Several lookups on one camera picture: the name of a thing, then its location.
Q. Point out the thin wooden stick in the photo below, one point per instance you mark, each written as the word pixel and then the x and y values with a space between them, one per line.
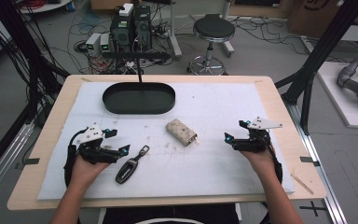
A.
pixel 302 184

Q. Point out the black tape strip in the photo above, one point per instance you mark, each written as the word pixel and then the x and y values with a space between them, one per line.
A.
pixel 31 161
pixel 308 160

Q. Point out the black tape cross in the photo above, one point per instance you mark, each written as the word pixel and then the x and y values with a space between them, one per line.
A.
pixel 313 208

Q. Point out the white floor board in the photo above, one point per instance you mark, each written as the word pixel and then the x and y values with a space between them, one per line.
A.
pixel 338 99

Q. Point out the black round stool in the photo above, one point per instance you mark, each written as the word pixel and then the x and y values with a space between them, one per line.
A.
pixel 213 29

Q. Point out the person's left hand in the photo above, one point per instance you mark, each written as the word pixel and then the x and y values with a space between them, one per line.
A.
pixel 85 172

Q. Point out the white device on tower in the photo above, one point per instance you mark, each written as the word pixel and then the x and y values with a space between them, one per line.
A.
pixel 126 9

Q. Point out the aluminium rail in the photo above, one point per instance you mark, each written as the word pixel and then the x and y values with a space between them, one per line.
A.
pixel 318 161
pixel 3 155

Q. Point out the person's right hand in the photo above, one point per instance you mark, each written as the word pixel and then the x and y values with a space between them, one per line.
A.
pixel 259 161

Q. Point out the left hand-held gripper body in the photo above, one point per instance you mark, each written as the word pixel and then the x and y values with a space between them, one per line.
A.
pixel 91 148

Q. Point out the person's dark clothing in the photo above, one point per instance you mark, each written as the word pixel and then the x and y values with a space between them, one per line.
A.
pixel 171 213

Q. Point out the black computer tower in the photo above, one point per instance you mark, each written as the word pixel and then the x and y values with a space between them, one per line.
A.
pixel 142 26
pixel 121 31

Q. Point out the white desk leg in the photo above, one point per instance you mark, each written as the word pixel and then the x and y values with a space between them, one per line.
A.
pixel 227 31
pixel 175 31

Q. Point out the black camera stand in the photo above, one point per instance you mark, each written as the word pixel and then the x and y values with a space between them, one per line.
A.
pixel 136 56

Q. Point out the black oval tray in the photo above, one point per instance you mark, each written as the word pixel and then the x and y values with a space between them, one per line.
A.
pixel 139 99

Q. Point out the brown cardboard box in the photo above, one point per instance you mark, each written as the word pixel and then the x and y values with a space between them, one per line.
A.
pixel 307 18

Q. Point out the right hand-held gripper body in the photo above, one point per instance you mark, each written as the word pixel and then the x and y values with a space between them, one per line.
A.
pixel 256 140

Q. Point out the white power supply box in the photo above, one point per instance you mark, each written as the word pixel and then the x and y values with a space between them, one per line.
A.
pixel 104 43
pixel 92 43

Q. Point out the white foam mat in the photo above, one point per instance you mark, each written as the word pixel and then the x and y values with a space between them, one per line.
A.
pixel 199 168

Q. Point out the black car key fob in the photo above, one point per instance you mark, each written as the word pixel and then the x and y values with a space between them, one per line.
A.
pixel 130 168

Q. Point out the black metal frame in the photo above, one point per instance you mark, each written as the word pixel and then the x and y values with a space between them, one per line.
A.
pixel 9 25
pixel 323 46

